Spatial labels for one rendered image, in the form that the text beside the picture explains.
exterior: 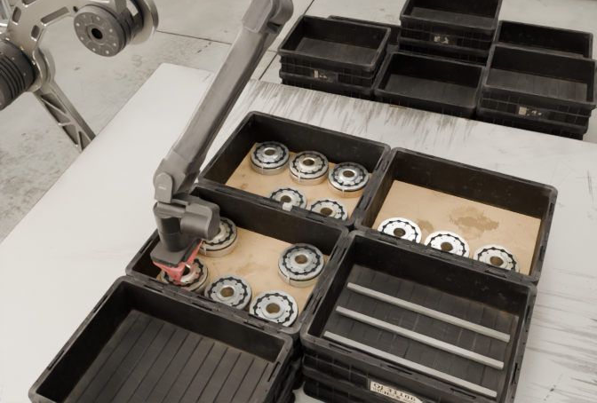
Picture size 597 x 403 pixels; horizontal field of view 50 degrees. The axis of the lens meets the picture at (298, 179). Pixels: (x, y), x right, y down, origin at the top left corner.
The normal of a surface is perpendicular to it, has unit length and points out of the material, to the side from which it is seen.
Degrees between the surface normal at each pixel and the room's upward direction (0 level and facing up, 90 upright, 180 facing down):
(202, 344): 0
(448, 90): 0
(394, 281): 0
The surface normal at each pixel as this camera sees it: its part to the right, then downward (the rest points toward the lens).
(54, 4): -0.34, 0.66
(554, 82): -0.03, -0.72
